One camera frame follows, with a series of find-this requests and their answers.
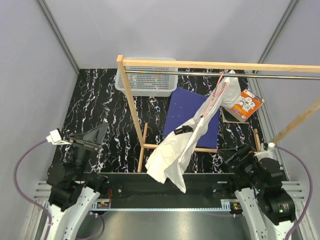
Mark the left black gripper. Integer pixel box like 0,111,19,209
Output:
69,121,110,180

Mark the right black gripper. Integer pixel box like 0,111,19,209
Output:
217,142,266,191

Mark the white t shirt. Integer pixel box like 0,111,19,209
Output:
145,77,241,193

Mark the pink wire hanger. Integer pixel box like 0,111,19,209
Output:
202,69,228,119

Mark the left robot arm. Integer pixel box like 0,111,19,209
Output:
40,122,109,240

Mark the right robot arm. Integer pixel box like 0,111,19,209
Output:
219,142,296,240

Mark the black book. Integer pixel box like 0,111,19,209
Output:
221,107,249,124

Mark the orange book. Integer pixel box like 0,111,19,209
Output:
228,88,264,123

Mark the white plastic basket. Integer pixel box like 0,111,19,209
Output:
115,57,178,97

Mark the metal rack rod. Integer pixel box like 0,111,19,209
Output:
125,70,320,81

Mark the blue binder folder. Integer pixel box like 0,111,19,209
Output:
162,87,220,149

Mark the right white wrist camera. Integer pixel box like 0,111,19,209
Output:
259,142,275,159

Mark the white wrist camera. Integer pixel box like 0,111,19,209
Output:
259,142,275,159
46,128,64,145

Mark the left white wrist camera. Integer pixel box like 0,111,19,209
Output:
46,128,64,145

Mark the grey slotted cable duct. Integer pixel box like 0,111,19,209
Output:
89,199,232,212

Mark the wooden clothes rack frame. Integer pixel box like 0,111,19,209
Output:
116,55,320,173

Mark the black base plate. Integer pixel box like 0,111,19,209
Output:
100,173,236,203

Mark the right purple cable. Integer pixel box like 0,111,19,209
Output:
274,146,314,240

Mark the purple cable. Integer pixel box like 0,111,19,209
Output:
274,146,314,240
13,139,53,240

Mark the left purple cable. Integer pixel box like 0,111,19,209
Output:
13,139,53,240

